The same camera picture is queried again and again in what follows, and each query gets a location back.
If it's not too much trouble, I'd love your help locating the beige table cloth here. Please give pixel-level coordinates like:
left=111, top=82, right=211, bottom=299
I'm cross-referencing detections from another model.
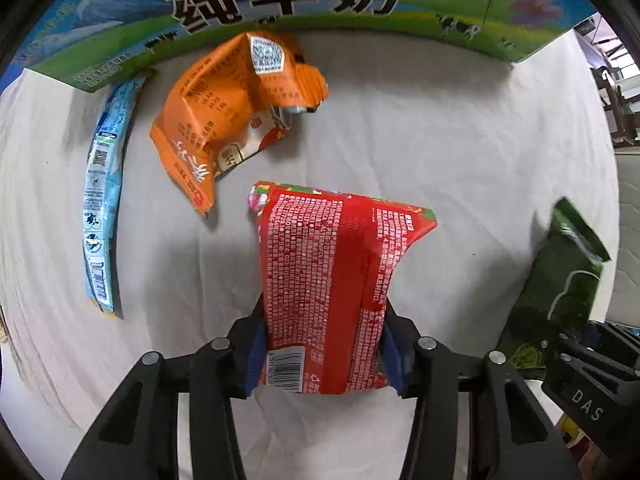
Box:
left=1, top=32, right=620, bottom=479

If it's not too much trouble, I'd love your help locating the orange snack bag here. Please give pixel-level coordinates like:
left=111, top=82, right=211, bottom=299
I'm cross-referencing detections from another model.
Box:
left=150, top=30, right=329, bottom=216

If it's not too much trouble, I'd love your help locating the green snack bag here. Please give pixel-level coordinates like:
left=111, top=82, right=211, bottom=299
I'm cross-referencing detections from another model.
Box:
left=497, top=197, right=611, bottom=380

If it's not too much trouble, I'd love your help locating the red snack bag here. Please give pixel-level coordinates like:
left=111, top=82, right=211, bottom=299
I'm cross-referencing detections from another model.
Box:
left=248, top=181, right=437, bottom=394

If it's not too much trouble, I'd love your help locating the light blue wrapper strip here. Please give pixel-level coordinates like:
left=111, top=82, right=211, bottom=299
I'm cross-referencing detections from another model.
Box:
left=82, top=75, right=148, bottom=315

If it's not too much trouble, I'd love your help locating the milk cardboard box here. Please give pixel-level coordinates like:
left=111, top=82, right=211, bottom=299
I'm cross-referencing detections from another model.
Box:
left=1, top=0, right=596, bottom=91

